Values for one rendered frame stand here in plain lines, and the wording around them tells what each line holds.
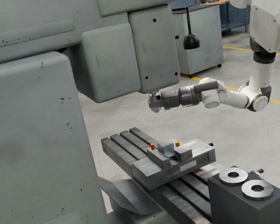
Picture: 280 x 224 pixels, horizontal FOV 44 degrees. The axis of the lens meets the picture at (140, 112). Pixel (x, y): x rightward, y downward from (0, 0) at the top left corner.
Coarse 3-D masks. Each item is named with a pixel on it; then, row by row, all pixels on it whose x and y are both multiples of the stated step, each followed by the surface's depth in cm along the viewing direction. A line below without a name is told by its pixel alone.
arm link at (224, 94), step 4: (200, 80) 149; (204, 80) 147; (208, 80) 147; (212, 80) 148; (220, 84) 150; (220, 88) 151; (224, 88) 150; (220, 92) 153; (224, 92) 151; (228, 92) 150; (220, 96) 153; (224, 96) 151; (228, 96) 150; (220, 100) 152; (224, 100) 150; (228, 100) 151
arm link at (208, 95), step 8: (216, 80) 143; (192, 88) 145; (200, 88) 142; (208, 88) 142; (216, 88) 143; (192, 96) 144; (200, 96) 145; (208, 96) 144; (216, 96) 144; (208, 104) 144; (216, 104) 145
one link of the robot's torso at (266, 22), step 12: (252, 0) 118; (264, 0) 114; (276, 0) 111; (252, 12) 121; (264, 12) 115; (276, 12) 112; (252, 24) 126; (264, 24) 120; (276, 24) 115; (252, 36) 132; (264, 36) 125; (276, 36) 119; (264, 48) 131; (276, 48) 125
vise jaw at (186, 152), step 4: (172, 140) 161; (176, 140) 160; (180, 144) 156; (176, 148) 153; (180, 148) 152; (184, 148) 152; (188, 148) 151; (176, 152) 151; (180, 152) 149; (184, 152) 149; (188, 152) 150; (176, 156) 152; (180, 156) 149; (184, 156) 150; (188, 156) 151; (192, 156) 152; (180, 160) 150
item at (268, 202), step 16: (224, 176) 111; (240, 176) 109; (256, 176) 110; (224, 192) 107; (240, 192) 104; (256, 192) 101; (272, 192) 100; (224, 208) 110; (240, 208) 103; (256, 208) 96; (272, 208) 98
